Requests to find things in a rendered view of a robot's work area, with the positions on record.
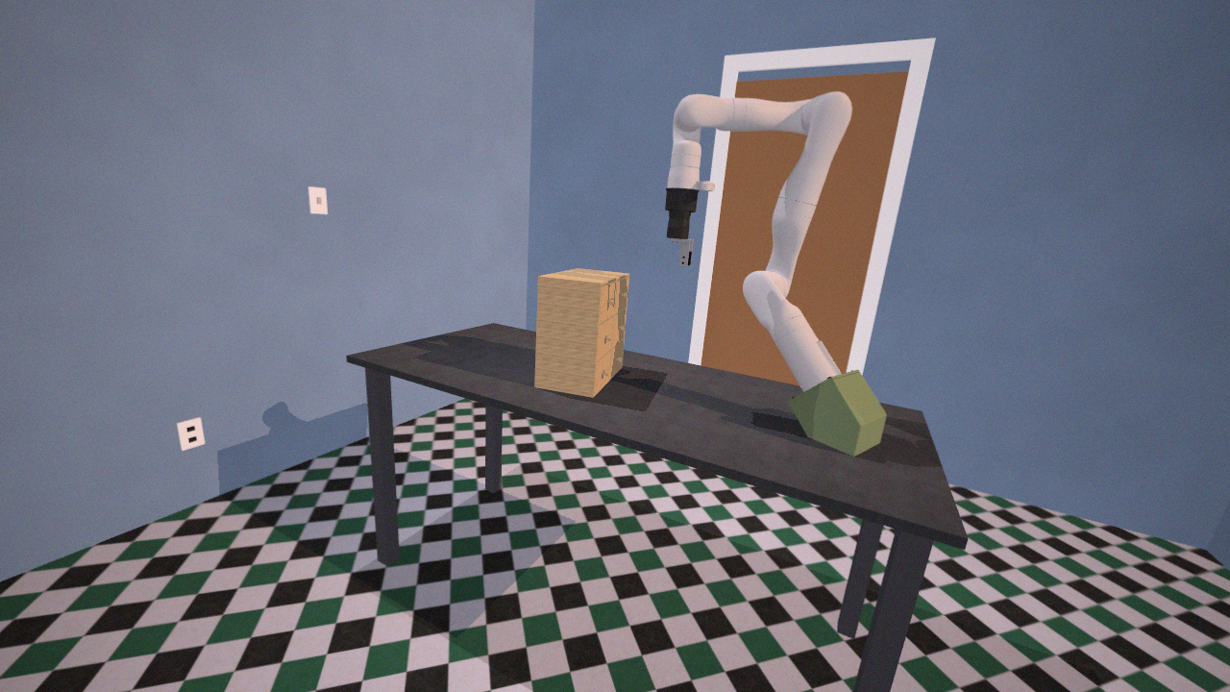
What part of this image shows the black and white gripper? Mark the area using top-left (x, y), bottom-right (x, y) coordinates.
top-left (665, 166), bottom-right (715, 267)

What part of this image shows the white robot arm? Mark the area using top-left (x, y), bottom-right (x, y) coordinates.
top-left (672, 91), bottom-right (852, 392)

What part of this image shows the light wooden chest of drawers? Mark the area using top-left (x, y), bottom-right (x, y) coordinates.
top-left (534, 268), bottom-right (629, 398)

